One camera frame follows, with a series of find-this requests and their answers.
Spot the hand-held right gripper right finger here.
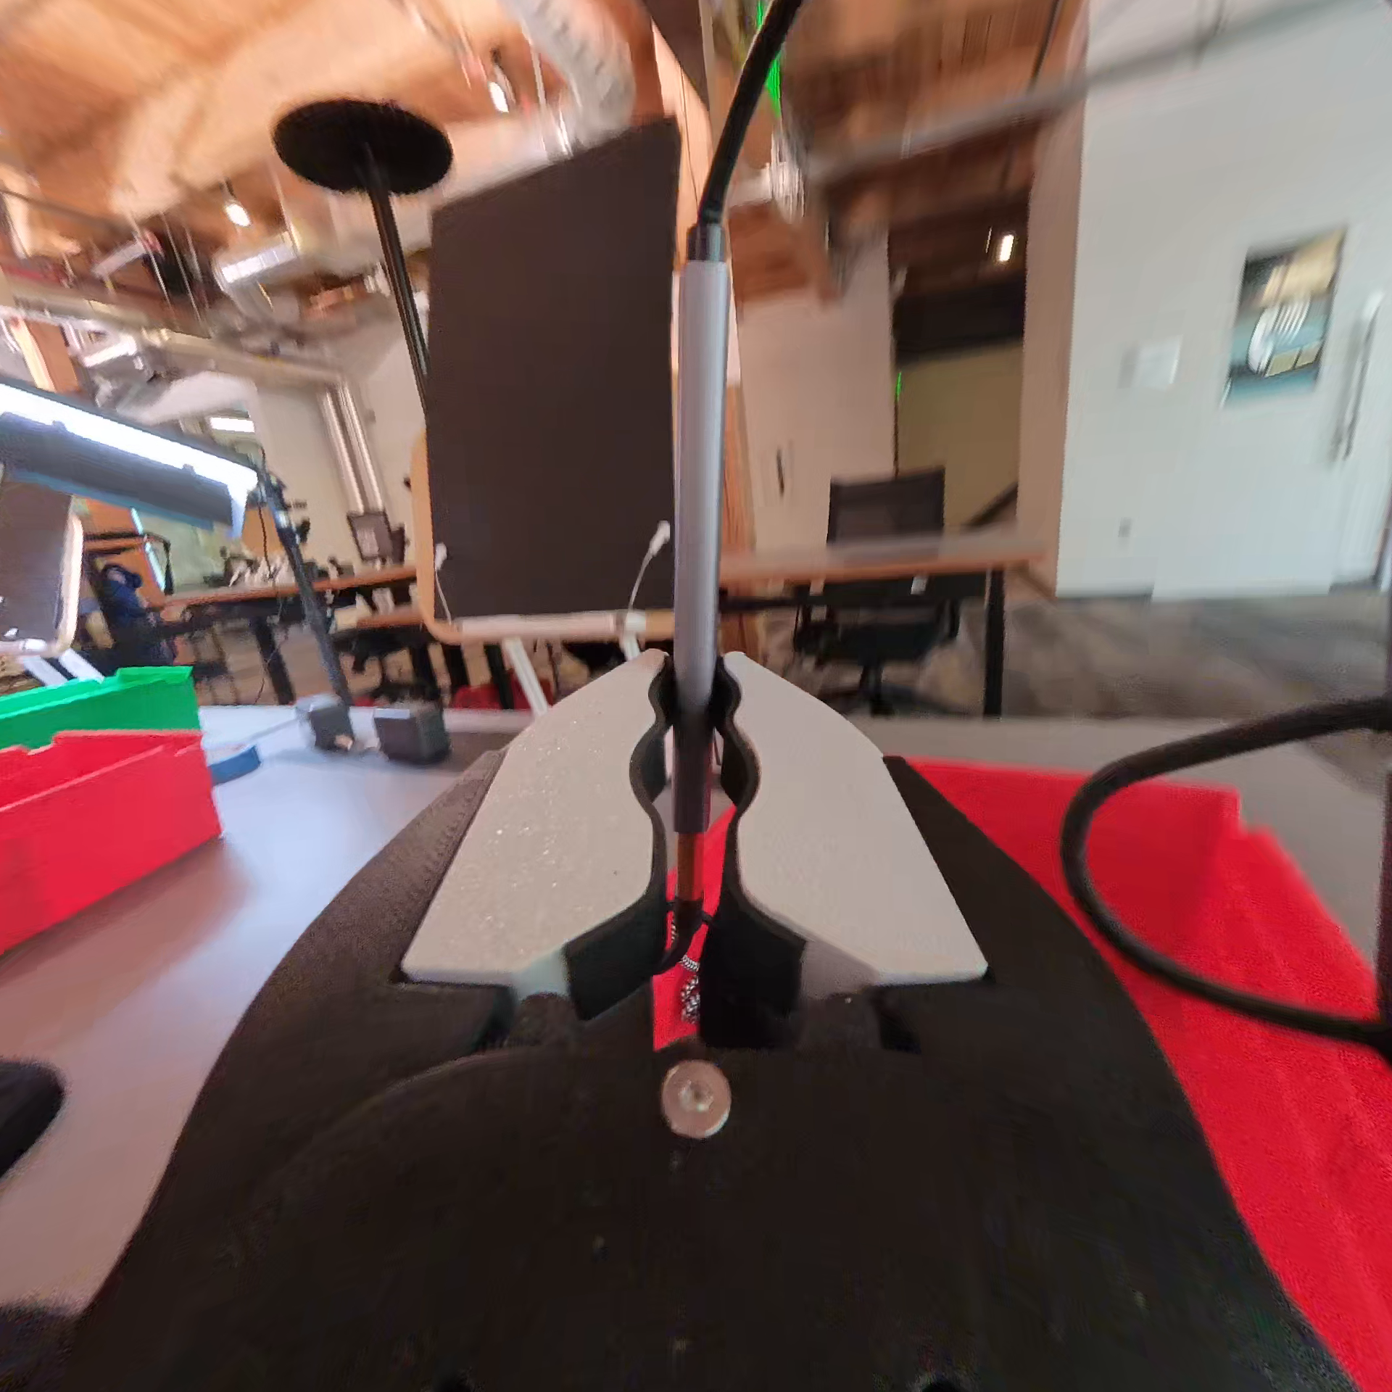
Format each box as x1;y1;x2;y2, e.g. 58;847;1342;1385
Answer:
704;650;990;1046

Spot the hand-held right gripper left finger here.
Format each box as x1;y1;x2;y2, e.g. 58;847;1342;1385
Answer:
399;648;670;1022

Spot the black cable with orange plugs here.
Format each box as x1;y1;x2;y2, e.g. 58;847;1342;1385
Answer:
664;830;708;1023

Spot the red plastic bin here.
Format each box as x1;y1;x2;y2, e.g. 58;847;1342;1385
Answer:
652;756;1392;1392
0;728;224;959

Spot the grey usb hub with cable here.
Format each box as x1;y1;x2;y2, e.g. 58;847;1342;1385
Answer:
670;0;1392;1056

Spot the black power adapter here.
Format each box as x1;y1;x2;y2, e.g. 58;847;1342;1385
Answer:
374;701;452;768

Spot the wooden office desk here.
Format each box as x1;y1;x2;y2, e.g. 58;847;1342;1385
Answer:
717;531;1048;718

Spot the black office chair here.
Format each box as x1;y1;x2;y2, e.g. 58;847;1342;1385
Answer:
793;471;979;716

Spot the green plastic bin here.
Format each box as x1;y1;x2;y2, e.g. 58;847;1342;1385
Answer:
0;664;198;751

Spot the black textured wrist rest pad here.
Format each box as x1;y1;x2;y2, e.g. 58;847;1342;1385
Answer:
0;1061;66;1179

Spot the studio light panel on stand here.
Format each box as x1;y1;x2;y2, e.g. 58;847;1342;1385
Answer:
0;375;355;708

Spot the black floor lamp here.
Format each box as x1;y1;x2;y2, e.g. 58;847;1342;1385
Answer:
271;99;453;437

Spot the black panel with wooden frame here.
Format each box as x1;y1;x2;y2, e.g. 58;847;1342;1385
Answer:
409;116;746;647

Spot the wall poster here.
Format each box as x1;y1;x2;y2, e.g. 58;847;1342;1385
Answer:
1223;226;1351;405

